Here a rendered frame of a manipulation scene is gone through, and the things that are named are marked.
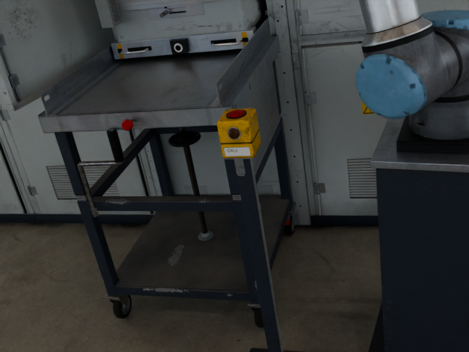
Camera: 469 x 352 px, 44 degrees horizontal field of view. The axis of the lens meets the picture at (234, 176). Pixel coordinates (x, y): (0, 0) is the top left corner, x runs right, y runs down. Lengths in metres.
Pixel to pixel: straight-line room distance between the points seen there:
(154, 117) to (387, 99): 0.71
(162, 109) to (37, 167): 1.32
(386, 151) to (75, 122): 0.91
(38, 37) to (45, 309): 1.06
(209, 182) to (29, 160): 0.88
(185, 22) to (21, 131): 1.08
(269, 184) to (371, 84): 1.28
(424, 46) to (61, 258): 1.96
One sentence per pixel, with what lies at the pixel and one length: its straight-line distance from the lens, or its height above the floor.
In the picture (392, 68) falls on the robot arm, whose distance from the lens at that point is 1.21.
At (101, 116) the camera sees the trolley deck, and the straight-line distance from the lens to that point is 1.75.
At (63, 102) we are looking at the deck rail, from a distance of 1.92.
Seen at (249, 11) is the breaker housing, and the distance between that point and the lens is 2.08.
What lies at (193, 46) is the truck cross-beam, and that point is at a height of 0.89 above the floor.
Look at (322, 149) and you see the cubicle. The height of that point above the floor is 0.38.
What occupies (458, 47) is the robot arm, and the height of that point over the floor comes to 1.00.
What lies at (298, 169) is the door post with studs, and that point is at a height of 0.28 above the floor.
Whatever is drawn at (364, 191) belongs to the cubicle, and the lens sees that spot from 2.41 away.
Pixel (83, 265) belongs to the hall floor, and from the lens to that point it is 2.64.
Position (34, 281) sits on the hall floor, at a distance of 2.66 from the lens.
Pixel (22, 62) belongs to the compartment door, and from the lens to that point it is 2.06.
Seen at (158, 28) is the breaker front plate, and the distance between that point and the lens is 2.12.
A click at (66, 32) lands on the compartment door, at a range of 2.22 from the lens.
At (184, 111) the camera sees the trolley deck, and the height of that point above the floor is 0.84.
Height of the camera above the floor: 1.41
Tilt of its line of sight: 28 degrees down
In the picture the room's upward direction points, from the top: 10 degrees counter-clockwise
